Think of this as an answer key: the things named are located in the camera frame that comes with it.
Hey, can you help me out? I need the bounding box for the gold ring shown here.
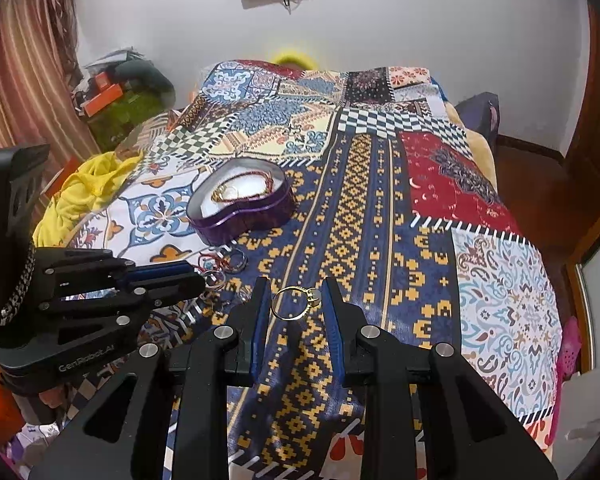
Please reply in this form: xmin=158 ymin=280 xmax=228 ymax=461
xmin=271 ymin=286 xmax=325 ymax=321

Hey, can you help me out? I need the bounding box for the wooden door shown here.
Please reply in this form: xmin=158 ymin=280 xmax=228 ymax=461
xmin=562 ymin=5 xmax=600 ymax=266

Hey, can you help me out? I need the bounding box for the purple cloth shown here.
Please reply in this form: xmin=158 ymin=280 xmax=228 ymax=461
xmin=454 ymin=92 xmax=502 ymax=147

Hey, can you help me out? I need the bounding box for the purple heart-shaped jewelry box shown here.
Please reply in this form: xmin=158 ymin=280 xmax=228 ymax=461
xmin=186 ymin=157 xmax=298 ymax=247

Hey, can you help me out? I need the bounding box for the patchwork printed bedspread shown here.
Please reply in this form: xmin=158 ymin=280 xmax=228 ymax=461
xmin=10 ymin=59 xmax=563 ymax=480

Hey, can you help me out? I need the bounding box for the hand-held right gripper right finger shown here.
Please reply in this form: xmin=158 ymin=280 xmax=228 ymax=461
xmin=320 ymin=276 xmax=561 ymax=480

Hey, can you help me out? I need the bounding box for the orange box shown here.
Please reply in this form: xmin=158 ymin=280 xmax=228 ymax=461
xmin=82 ymin=73 xmax=126 ymax=117

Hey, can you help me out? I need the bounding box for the pink slipper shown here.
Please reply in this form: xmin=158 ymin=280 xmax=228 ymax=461
xmin=555 ymin=316 xmax=583 ymax=443

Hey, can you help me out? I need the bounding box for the striped curtain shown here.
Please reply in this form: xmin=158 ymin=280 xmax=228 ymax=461
xmin=0 ymin=0 xmax=103 ymax=171

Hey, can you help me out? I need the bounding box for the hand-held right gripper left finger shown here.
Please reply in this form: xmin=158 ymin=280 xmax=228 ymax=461
xmin=27 ymin=276 xmax=274 ymax=480

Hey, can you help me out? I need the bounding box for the dark green bag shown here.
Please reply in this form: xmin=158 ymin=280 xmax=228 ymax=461
xmin=112 ymin=60 xmax=176 ymax=111

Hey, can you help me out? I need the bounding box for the yellow cloth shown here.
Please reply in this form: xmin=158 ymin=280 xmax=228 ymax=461
xmin=32 ymin=152 xmax=146 ymax=248

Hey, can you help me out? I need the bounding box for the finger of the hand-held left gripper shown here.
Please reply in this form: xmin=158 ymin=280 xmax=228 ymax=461
xmin=35 ymin=247 xmax=203 ymax=287
xmin=42 ymin=275 xmax=208 ymax=318

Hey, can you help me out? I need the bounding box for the red beaded bracelet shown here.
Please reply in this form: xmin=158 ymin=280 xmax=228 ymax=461
xmin=229 ymin=170 xmax=274 ymax=197

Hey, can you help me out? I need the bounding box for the braided black white cord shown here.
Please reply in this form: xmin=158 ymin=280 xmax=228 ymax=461
xmin=0 ymin=241 xmax=37 ymax=327

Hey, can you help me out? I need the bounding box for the gold jewelry piece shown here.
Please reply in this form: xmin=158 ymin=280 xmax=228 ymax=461
xmin=212 ymin=182 xmax=241 ymax=204

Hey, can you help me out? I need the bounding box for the yellow round object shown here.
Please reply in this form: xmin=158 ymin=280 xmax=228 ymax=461
xmin=272 ymin=47 xmax=319 ymax=68

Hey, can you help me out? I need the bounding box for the tan blanket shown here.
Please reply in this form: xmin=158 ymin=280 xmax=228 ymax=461
xmin=442 ymin=100 xmax=498 ymax=188

